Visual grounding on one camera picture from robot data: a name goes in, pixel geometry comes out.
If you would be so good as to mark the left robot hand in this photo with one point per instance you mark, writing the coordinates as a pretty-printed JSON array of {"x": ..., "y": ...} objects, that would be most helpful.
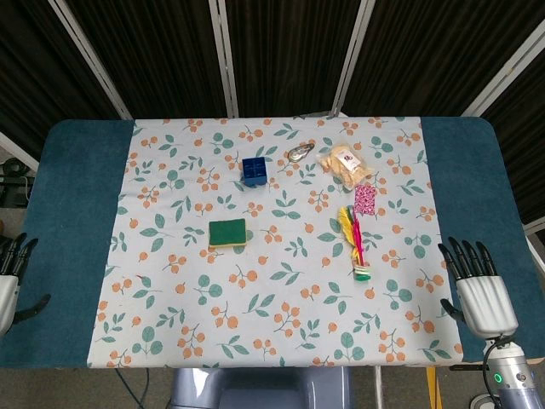
[{"x": 8, "y": 294}]

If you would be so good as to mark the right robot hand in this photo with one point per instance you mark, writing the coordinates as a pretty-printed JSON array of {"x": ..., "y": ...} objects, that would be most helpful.
[{"x": 485, "y": 302}]

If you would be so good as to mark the pink and yellow feather shuttlecock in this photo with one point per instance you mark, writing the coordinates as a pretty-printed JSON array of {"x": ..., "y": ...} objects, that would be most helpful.
[{"x": 357, "y": 238}]

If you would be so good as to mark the pink patterned packet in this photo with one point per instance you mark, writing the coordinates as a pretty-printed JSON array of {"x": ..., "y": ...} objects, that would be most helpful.
[{"x": 365, "y": 199}]

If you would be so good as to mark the floral print tablecloth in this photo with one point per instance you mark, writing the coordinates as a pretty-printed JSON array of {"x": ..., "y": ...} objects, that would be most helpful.
[{"x": 272, "y": 307}]

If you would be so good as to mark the yellow floor strip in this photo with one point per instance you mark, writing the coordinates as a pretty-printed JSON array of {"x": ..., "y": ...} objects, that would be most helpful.
[{"x": 433, "y": 389}]

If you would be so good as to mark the dark blue table cover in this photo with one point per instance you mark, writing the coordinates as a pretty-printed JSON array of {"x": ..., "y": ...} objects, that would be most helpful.
[{"x": 72, "y": 204}]

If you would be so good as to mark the white table leg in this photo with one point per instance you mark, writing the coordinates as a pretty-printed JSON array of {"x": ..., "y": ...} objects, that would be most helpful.
[{"x": 377, "y": 387}]

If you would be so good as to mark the clear bag of snacks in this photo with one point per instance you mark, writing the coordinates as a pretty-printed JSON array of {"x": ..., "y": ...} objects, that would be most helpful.
[{"x": 345, "y": 166}]

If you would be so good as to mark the green and yellow sponge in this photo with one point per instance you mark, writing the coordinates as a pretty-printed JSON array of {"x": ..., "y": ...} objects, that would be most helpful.
[{"x": 227, "y": 233}]

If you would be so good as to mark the silver metal clip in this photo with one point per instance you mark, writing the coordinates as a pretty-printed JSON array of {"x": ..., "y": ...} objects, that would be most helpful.
[{"x": 300, "y": 152}]

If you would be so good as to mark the grey-blue robot torso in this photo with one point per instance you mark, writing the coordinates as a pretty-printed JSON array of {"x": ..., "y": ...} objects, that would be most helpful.
[{"x": 259, "y": 389}]

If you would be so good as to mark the blue cube box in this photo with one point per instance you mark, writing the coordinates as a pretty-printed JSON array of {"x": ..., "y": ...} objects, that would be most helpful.
[{"x": 254, "y": 170}]

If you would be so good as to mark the black folding screen white frame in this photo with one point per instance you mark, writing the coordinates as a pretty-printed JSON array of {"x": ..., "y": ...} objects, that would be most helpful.
[{"x": 162, "y": 55}]

